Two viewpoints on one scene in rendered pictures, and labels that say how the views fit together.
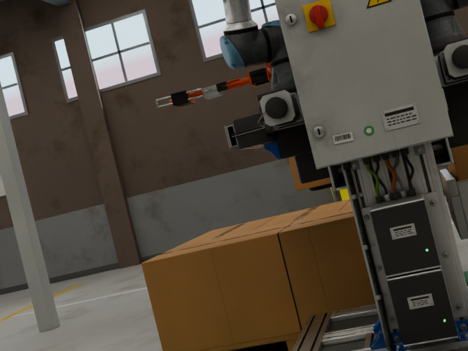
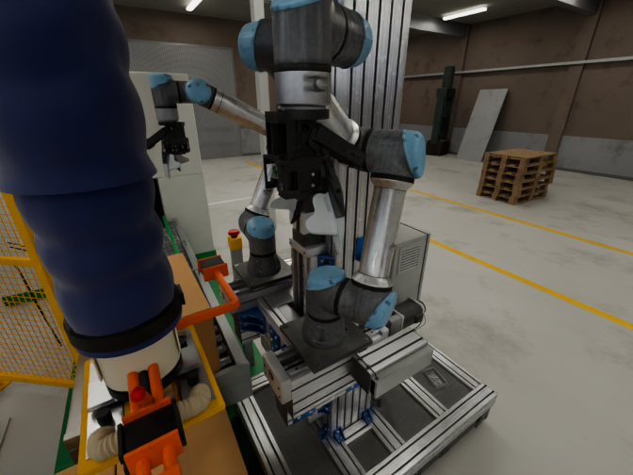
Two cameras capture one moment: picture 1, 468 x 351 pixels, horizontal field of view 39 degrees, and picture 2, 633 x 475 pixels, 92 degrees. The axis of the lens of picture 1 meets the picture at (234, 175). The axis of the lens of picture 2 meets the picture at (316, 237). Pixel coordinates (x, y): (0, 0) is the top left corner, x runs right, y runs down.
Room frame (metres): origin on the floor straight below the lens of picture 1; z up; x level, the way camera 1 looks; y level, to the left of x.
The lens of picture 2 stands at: (2.84, 0.25, 1.73)
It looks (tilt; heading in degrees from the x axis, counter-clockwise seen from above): 24 degrees down; 224
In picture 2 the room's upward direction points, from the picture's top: straight up
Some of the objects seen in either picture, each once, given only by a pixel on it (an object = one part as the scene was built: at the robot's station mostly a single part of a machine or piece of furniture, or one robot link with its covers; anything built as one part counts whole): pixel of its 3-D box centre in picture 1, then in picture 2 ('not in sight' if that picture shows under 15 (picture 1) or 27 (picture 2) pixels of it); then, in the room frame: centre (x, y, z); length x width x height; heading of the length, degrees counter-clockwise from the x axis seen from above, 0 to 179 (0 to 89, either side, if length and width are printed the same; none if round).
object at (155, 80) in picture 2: not in sight; (164, 91); (2.35, -0.97, 1.76); 0.09 x 0.08 x 0.11; 160
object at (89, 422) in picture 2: not in sight; (105, 397); (2.82, -0.47, 1.08); 0.34 x 0.10 x 0.05; 76
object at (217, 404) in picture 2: not in sight; (187, 363); (2.63, -0.43, 1.07); 0.34 x 0.10 x 0.05; 76
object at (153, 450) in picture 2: (260, 76); (152, 434); (2.78, -0.21, 1.18); 0.10 x 0.08 x 0.06; 166
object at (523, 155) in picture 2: not in sight; (516, 174); (-4.13, -1.00, 0.43); 1.18 x 0.81 x 0.85; 163
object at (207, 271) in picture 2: not in sight; (212, 268); (2.40, -0.68, 1.18); 0.09 x 0.08 x 0.05; 166
